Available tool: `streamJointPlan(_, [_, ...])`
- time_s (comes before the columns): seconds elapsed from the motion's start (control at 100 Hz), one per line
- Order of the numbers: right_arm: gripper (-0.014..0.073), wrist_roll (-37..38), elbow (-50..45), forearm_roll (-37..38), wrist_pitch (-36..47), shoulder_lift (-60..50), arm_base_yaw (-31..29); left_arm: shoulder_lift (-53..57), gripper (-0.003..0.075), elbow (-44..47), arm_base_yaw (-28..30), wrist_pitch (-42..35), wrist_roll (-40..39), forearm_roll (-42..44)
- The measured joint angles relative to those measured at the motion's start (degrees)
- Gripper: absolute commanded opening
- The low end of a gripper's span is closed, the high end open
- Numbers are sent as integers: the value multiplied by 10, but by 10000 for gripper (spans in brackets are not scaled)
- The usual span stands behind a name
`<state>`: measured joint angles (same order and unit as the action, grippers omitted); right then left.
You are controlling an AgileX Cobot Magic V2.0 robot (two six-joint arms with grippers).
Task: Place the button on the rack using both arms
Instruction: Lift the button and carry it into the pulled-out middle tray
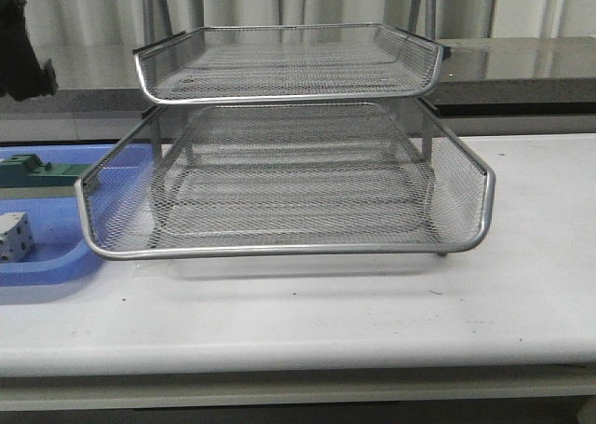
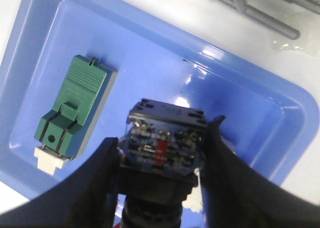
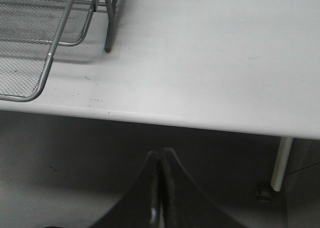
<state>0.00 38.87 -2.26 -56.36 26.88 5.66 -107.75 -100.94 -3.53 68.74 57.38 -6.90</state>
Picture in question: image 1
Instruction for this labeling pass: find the grey granite counter ledge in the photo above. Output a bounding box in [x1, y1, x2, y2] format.
[1, 37, 595, 145]

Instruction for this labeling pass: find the white circuit breaker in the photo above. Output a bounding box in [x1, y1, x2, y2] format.
[0, 212, 34, 264]

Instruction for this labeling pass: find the silver mesh tray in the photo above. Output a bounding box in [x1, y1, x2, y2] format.
[75, 99, 495, 260]
[147, 181, 437, 240]
[133, 23, 445, 105]

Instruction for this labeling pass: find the green terminal block component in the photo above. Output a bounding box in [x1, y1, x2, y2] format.
[1, 154, 90, 199]

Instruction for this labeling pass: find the grey pleated curtain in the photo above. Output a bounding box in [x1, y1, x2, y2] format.
[25, 0, 595, 47]

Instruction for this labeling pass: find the silver metal rack frame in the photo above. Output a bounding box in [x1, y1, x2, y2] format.
[142, 0, 418, 107]

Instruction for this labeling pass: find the blue plastic tray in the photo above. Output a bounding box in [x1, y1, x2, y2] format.
[1, 144, 153, 286]

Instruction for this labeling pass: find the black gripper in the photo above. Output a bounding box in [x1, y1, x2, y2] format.
[1, 0, 58, 102]

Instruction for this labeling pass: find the clear tape under rack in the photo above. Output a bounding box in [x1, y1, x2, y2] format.
[132, 259, 172, 279]

